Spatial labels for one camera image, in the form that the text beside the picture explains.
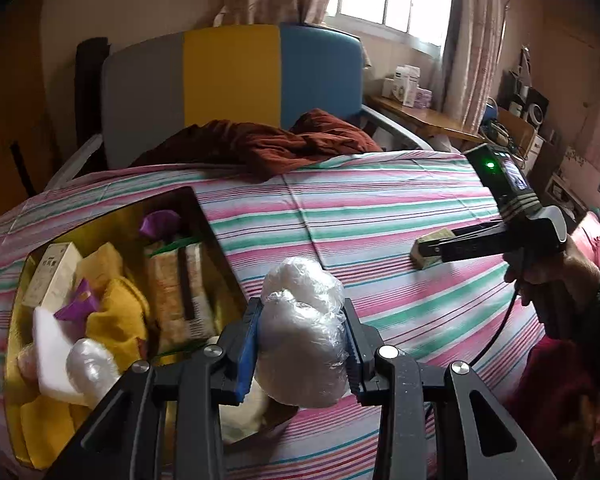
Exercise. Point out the cream carton box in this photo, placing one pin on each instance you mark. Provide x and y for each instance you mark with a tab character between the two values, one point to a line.
50	275

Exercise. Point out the pink blanket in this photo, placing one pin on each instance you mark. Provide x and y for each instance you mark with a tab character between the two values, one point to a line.
560	385

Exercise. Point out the wooden wardrobe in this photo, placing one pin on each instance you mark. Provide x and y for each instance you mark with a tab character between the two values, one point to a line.
10	110

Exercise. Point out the tan snack packet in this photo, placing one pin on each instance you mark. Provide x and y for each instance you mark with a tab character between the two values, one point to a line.
180	300

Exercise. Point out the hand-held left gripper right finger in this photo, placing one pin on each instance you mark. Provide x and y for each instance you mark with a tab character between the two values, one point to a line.
354	360

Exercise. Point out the patterned curtain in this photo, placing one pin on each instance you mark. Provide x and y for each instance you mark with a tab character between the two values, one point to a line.
472	45

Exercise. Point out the white foam block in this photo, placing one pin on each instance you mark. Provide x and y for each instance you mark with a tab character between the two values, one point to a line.
52	355

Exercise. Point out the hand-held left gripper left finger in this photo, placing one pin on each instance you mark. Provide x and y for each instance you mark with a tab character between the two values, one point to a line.
247	355

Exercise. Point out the white bed rail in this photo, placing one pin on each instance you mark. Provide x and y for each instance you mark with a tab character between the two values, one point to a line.
72	162

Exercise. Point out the small pale green box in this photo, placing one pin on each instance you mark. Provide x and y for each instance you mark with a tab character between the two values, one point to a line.
432	240

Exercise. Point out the brown blanket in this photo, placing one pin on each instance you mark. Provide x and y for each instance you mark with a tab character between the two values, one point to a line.
260	142

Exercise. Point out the gold tin box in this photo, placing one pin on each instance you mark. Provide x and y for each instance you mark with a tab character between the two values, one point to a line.
210	240

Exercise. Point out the black post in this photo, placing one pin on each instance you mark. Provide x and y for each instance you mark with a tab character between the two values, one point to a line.
92	95

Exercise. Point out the pink soft item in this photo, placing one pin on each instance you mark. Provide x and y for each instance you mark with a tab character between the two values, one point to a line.
25	362

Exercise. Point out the white plastic-wrapped bundle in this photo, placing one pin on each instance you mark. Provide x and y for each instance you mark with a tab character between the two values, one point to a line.
92	367
300	330

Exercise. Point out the purple packet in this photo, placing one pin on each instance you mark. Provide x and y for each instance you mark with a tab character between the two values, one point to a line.
160	222
80	305

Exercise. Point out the white boxes on table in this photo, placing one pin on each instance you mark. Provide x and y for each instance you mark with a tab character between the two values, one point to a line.
407	87

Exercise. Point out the cardboard box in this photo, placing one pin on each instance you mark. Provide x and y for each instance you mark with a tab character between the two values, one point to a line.
517	132

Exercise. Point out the grey bed rail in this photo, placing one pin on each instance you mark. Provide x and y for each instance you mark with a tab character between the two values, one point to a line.
395	127

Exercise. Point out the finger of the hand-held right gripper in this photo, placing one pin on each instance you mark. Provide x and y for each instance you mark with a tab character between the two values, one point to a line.
480	230
470	250

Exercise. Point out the grey yellow blue headboard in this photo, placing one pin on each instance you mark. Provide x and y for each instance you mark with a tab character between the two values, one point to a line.
230	80

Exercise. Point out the person's right hand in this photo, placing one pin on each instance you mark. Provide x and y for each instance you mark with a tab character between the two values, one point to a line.
565	275

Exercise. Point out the wooden side table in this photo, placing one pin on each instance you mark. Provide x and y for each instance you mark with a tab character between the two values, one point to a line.
425	117

